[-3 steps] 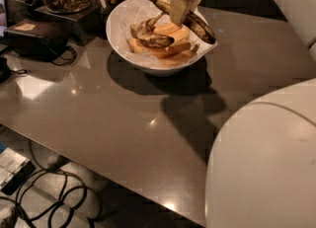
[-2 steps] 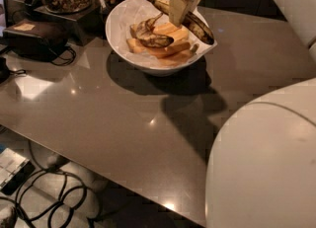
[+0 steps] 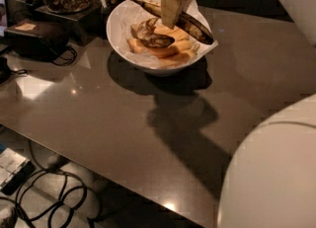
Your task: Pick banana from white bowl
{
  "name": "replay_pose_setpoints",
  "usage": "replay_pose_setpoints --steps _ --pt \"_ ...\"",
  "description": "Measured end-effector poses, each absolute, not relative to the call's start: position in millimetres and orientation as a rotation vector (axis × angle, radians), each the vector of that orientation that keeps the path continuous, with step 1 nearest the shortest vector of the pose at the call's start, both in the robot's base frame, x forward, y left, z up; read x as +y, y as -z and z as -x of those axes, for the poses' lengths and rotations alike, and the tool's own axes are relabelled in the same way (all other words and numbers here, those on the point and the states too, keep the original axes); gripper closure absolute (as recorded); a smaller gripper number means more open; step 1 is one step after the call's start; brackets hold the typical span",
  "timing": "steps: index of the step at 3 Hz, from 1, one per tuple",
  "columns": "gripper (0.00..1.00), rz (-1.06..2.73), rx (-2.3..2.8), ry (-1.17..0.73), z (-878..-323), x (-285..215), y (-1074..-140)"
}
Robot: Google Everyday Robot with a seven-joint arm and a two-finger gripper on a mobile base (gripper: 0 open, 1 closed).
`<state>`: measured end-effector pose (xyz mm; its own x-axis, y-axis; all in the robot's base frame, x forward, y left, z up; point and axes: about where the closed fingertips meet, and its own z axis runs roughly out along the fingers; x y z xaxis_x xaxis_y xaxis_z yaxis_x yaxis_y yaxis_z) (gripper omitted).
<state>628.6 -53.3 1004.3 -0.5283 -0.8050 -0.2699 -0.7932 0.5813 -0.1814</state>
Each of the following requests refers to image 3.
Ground brown overripe banana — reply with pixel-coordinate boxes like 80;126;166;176
130;18;175;48

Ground black floor cables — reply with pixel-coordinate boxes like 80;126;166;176
0;137;132;228

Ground black cable on counter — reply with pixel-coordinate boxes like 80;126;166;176
48;44;79;67

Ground dark spotted banana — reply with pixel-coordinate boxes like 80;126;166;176
131;0;213;44

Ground white paper bowl liner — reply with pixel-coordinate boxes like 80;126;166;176
112;0;219;69

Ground white ceramic bowl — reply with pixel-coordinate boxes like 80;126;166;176
106;0;212;78

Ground dark metal stand box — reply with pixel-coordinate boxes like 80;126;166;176
36;2;106;45

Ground white power adapter box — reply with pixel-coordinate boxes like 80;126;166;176
0;148;36;195

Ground black box with label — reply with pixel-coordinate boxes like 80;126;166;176
4;19;69;62

